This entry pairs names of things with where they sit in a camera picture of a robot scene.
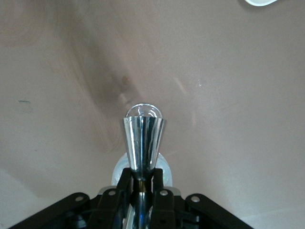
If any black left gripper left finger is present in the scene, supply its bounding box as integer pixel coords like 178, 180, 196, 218
11, 167, 134, 229

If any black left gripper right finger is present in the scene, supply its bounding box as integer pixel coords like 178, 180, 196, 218
152, 168, 253, 229

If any clear stemmed wine glass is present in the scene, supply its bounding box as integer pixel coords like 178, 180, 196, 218
111, 103, 173, 191

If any steel double jigger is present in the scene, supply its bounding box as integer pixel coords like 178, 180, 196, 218
122, 116, 165, 229

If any brown table mat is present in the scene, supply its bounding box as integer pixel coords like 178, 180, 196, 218
0, 0, 305, 229

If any white tray with rabbit print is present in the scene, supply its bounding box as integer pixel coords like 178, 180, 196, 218
243, 0, 279, 7

